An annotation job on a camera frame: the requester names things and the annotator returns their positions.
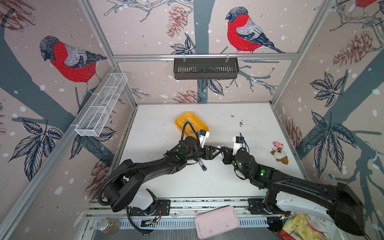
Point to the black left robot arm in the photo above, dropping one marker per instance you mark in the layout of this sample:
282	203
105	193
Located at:
121	186

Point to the red cassava chips bag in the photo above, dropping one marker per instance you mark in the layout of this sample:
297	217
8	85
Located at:
307	227

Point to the light blue stapler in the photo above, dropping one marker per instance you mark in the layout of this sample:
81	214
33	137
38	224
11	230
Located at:
202	166

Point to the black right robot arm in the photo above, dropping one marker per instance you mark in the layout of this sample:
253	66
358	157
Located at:
288	194

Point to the pink plastic lid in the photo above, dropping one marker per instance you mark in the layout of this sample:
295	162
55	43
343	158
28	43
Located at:
216	222

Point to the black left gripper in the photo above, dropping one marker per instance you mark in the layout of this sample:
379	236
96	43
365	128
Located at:
209	155

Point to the glass spice jar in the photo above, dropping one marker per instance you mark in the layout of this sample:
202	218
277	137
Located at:
109	226

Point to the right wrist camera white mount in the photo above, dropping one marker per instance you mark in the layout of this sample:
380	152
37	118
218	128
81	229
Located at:
239	142

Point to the black hanging wire basket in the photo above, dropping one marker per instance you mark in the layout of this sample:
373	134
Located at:
206	68

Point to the brown plush toy keychain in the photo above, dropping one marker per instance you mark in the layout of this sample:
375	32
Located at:
279	153

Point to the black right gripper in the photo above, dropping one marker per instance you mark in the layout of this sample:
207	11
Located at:
227	155

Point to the yellow plastic tray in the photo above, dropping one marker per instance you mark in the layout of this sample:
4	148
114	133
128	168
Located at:
188	119

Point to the white mesh wall shelf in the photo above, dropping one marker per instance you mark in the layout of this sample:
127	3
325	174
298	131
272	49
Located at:
94	120

